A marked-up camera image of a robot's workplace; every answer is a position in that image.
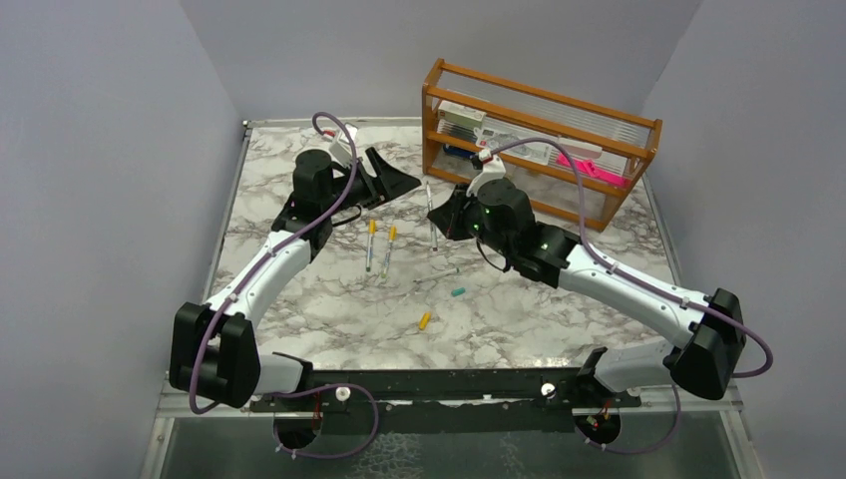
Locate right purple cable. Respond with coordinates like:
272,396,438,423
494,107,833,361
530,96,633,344
482,136,774,457

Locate grey pen purple end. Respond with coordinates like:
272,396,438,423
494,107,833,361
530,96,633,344
424,181,439,252

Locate grey pen green end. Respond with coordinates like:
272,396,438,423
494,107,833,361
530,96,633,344
413,266,460,284

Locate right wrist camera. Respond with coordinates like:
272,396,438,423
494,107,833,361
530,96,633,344
466,149,506,197

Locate pink plastic tool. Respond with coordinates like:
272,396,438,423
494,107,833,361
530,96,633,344
572,153,631,188

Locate white printed card package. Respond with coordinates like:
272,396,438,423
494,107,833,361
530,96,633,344
474,128,552,165

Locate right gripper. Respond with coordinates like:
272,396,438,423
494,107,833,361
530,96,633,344
431,181,514,259

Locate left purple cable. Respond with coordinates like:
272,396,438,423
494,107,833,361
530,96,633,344
189,112,381,461

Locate grey pen teal end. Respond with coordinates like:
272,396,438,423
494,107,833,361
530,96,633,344
380,225,397,278

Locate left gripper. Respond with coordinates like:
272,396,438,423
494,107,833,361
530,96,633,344
322,148,421,216

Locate white green box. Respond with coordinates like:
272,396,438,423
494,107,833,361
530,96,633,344
437,99,487,130

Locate orange wooden shelf rack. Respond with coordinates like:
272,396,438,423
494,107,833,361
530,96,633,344
421,59,663,232

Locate aluminium frame rail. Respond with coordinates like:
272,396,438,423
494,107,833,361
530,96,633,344
156,367,744,419

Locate blue flat box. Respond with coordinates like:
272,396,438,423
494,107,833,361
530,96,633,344
442,145,476,161

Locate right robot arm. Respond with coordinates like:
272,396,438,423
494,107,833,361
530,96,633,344
427,179,745,406

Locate yellow pen cap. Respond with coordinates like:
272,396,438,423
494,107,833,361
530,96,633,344
418,312,432,330

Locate purple cable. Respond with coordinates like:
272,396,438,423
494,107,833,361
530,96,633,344
189,112,381,461
482,136,774,457

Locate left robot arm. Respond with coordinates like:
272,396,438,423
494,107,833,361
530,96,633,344
169,148,421,410

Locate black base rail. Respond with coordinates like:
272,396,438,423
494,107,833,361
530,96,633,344
248,367,641,435

